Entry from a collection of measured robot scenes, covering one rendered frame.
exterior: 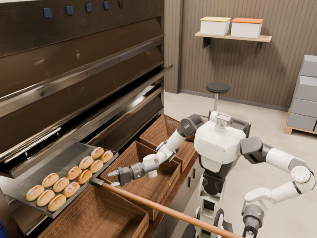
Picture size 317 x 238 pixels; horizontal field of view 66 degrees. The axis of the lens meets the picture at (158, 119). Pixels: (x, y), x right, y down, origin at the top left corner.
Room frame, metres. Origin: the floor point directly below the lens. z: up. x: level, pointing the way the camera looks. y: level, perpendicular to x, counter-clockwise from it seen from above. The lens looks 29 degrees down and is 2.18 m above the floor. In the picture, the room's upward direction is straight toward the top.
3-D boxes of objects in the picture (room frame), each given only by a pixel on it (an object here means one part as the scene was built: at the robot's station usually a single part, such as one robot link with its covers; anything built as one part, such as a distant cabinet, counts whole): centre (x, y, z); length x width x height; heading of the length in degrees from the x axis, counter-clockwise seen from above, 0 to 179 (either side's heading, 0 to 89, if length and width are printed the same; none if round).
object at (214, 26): (4.50, -0.99, 1.49); 0.44 x 0.36 x 0.25; 64
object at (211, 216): (1.25, -0.38, 0.78); 0.18 x 0.15 x 0.47; 63
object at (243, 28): (4.27, -1.47, 1.49); 0.45 x 0.37 x 0.25; 64
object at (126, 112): (1.71, 0.40, 1.16); 1.80 x 0.06 x 0.04; 153
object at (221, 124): (1.24, -0.36, 1.47); 0.10 x 0.07 x 0.09; 50
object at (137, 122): (1.70, 0.38, 1.02); 1.79 x 0.11 x 0.19; 153
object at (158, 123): (2.14, -0.14, 0.72); 0.56 x 0.49 x 0.28; 153
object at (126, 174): (1.09, 0.18, 1.19); 0.12 x 0.10 x 0.13; 118
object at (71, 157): (1.12, 0.55, 1.19); 0.55 x 0.36 x 0.03; 153
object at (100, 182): (1.02, 0.35, 1.20); 0.09 x 0.04 x 0.03; 63
